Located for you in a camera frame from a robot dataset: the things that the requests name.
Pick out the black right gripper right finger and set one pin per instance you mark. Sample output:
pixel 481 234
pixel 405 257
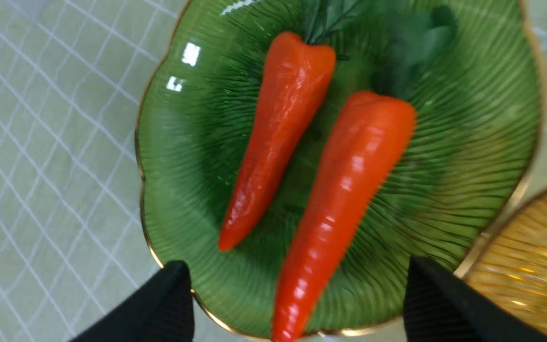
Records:
pixel 440 307

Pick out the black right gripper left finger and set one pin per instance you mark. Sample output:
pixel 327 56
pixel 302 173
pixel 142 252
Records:
pixel 159 311

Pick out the orange toy carrot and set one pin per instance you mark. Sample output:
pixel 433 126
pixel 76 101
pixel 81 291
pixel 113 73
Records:
pixel 298 69
pixel 371 133

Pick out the amber glass plate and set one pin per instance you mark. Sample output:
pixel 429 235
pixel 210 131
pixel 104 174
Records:
pixel 512 270

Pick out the green checkered tablecloth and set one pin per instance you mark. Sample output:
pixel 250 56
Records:
pixel 73 74

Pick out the green glass plate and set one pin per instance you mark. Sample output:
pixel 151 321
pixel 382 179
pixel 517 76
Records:
pixel 480 111

